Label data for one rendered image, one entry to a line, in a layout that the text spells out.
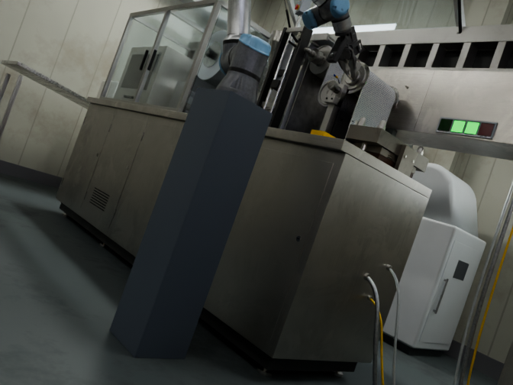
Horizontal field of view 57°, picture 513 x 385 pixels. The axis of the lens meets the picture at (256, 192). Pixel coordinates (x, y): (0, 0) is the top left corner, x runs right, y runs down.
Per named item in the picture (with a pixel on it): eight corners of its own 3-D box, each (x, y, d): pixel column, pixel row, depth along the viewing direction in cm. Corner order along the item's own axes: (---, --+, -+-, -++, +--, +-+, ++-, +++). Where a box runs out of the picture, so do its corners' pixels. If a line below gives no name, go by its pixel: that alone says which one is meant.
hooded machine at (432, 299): (450, 360, 328) (509, 192, 330) (414, 359, 292) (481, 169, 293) (375, 321, 375) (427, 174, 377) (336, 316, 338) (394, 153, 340)
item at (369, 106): (347, 127, 202) (362, 87, 202) (377, 145, 217) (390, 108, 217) (348, 127, 201) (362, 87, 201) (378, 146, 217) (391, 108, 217)
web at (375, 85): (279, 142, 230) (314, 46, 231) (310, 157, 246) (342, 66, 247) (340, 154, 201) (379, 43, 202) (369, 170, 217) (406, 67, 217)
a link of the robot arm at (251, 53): (234, 64, 156) (248, 26, 156) (222, 69, 168) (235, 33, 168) (266, 79, 160) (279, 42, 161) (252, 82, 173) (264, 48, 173)
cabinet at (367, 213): (49, 210, 352) (88, 102, 353) (125, 228, 395) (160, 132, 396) (261, 386, 162) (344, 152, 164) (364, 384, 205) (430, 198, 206)
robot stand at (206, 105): (134, 357, 148) (231, 90, 149) (108, 330, 163) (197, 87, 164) (185, 359, 162) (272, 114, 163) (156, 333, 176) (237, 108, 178)
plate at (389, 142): (345, 137, 196) (350, 124, 196) (395, 166, 222) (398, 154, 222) (376, 142, 184) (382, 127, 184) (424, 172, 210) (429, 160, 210)
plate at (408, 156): (393, 169, 194) (402, 144, 194) (405, 176, 201) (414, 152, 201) (398, 170, 192) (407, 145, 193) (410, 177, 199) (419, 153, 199)
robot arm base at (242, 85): (232, 93, 153) (242, 64, 153) (206, 90, 164) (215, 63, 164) (263, 110, 163) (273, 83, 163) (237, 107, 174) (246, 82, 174)
